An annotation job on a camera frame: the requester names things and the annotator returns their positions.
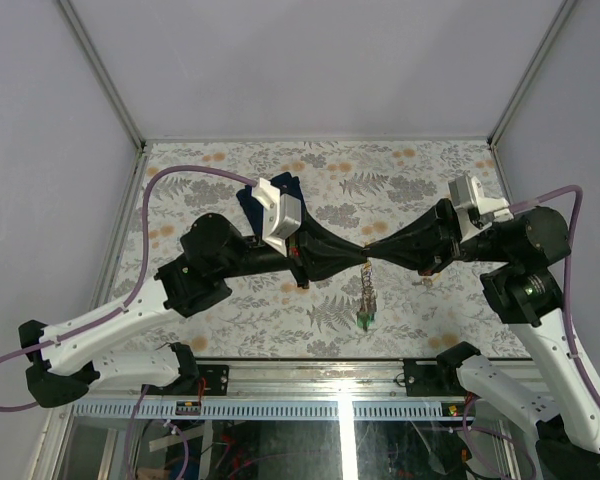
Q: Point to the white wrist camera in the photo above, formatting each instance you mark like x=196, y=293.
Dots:
x=279, y=199
x=475, y=211

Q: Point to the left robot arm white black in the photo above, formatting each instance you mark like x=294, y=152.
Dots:
x=72, y=359

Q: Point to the right aluminium frame post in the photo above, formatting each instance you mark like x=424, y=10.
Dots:
x=541, y=53

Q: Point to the folded navy blue cloth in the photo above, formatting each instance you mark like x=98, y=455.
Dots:
x=251, y=208

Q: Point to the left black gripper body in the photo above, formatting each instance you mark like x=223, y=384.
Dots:
x=296, y=247

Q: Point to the keyring with tagged keys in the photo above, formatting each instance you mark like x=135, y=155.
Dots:
x=366, y=314

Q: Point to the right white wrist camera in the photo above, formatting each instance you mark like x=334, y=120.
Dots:
x=475, y=211

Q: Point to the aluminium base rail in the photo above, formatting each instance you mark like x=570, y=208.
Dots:
x=285, y=379

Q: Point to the left aluminium frame post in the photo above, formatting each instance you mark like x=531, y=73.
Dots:
x=93, y=59

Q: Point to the aluminium frame post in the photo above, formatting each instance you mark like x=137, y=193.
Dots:
x=541, y=53
x=93, y=59

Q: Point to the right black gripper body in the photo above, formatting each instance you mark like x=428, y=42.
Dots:
x=482, y=247

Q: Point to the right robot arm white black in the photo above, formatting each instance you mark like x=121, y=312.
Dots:
x=527, y=298

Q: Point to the slotted white cable duct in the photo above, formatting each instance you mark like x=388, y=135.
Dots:
x=270, y=410

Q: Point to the key with yellow tag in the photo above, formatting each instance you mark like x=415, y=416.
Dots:
x=426, y=281

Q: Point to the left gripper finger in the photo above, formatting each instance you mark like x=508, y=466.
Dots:
x=318, y=266
x=315, y=240

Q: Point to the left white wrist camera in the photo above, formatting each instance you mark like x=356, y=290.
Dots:
x=279, y=199

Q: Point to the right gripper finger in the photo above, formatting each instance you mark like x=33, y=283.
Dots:
x=417, y=263
x=416, y=239

